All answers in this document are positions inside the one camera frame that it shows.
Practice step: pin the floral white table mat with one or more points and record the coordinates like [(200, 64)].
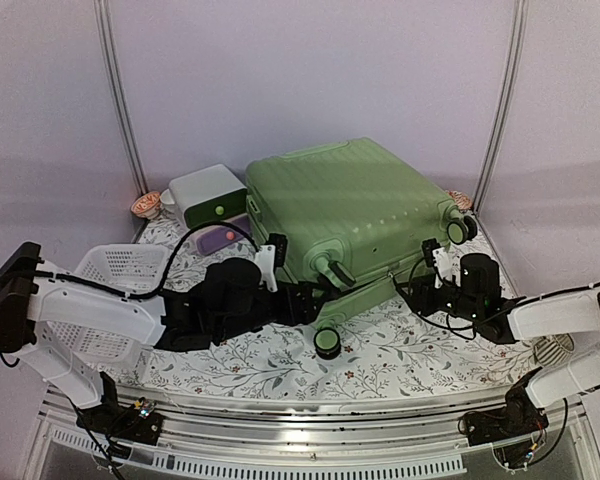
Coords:
[(387, 352)]

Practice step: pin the green hard-shell suitcase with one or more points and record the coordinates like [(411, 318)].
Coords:
[(355, 216)]

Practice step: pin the purple drawer box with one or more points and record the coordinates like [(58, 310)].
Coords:
[(213, 239)]

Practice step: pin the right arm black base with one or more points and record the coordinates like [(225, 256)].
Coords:
[(518, 417)]

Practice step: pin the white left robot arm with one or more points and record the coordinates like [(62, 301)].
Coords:
[(35, 343)]

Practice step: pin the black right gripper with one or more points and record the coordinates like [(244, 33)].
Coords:
[(423, 286)]

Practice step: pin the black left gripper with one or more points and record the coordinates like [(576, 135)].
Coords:
[(306, 313)]

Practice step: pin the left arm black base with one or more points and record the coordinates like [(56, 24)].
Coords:
[(138, 422)]

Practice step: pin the white perforated plastic basket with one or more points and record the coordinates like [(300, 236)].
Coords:
[(100, 327)]

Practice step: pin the white green drawer box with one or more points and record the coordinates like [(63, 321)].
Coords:
[(212, 193)]

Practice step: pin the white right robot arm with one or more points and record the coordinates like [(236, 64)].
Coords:
[(470, 290)]

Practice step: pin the white ribbed round object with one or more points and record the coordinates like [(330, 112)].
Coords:
[(553, 350)]

